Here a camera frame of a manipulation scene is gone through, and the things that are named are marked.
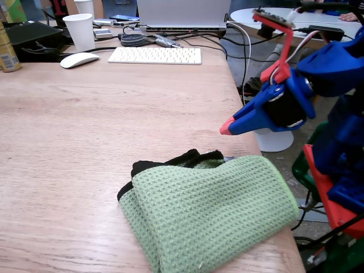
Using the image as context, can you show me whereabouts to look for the silver flat device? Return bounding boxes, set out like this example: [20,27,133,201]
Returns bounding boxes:
[92,18,115,27]

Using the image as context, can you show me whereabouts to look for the red camera mount bracket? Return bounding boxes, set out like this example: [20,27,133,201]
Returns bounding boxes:
[252,13,295,84]

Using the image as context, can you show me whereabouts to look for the black box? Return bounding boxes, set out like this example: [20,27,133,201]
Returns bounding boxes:
[5,20,65,63]

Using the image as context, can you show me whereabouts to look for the person's hand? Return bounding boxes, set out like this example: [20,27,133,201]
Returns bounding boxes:
[338,12,361,22]

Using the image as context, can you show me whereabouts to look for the small silver box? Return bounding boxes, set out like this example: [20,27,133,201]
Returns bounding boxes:
[93,28,113,40]

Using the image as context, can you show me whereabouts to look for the black red object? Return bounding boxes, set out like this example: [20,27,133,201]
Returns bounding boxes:
[243,77,264,97]

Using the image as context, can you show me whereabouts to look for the white cable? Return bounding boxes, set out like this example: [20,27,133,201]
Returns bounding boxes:
[226,21,253,106]

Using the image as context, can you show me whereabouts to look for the green table clamp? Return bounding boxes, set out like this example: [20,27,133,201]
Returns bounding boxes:
[322,241,364,273]
[291,121,328,200]

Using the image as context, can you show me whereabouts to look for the green waffle cloth black trim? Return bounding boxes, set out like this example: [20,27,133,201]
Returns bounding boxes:
[117,148,300,273]

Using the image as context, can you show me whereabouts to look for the red robot base plate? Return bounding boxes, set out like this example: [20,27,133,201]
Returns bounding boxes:
[303,144,364,240]

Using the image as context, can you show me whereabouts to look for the white table pedestal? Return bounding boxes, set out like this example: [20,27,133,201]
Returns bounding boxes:
[254,127,295,153]

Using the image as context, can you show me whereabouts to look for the white computer mouse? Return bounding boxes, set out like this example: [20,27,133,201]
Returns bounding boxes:
[59,52,100,69]

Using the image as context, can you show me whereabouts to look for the silver foil wrapped plug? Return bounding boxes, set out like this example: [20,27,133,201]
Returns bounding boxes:
[153,34,183,49]

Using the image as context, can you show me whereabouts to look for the silver laptop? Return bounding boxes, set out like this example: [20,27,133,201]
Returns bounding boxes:
[136,0,231,32]

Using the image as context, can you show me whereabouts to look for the black power adapter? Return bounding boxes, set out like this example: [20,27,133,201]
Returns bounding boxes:
[308,24,346,42]

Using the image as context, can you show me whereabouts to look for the white round table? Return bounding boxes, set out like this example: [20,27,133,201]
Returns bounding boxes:
[229,7,364,51]

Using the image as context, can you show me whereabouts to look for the white keyboard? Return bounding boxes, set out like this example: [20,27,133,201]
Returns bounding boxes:
[107,47,203,65]

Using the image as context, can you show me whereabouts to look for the dark round discs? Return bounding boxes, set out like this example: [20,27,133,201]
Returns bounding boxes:
[120,33,147,48]

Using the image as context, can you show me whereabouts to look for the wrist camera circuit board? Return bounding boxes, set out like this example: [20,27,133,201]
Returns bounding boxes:
[252,8,296,39]

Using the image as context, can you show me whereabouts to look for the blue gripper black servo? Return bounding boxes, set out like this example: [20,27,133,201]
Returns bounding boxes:
[220,68,317,136]

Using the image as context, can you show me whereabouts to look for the green yellow carton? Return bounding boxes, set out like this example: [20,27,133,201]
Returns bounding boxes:
[0,0,28,24]

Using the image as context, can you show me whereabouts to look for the black bottle red letter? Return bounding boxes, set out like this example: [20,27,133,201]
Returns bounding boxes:
[49,0,71,28]

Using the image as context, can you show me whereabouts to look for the yellow drink can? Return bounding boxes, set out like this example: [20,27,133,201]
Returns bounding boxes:
[0,19,22,73]

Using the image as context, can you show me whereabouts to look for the white paper cup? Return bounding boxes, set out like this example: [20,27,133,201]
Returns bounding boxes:
[73,0,96,20]
[62,13,96,52]

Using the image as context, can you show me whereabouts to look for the red white servo wire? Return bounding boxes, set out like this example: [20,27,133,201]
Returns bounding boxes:
[268,30,330,86]

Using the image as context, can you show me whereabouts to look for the blue phone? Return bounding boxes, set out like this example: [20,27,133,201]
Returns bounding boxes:
[109,14,140,22]

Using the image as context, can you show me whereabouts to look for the thick black camera cable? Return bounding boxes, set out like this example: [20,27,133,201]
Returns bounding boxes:
[289,1,364,29]

